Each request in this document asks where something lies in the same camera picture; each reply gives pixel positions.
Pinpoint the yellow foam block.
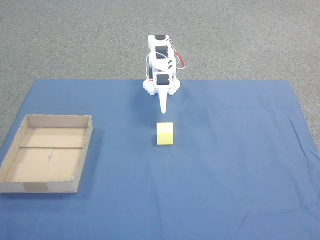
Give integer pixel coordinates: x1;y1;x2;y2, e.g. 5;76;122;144
156;122;175;146

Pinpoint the shallow cardboard box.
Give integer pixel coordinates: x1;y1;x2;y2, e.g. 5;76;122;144
0;114;94;194

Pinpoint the blue cloth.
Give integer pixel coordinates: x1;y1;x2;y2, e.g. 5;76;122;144
0;79;320;240

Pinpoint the thin white cable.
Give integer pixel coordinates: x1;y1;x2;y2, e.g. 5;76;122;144
145;53;154;81

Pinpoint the red sleeved cable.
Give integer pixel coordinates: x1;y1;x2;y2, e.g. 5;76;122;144
168;39;187;71

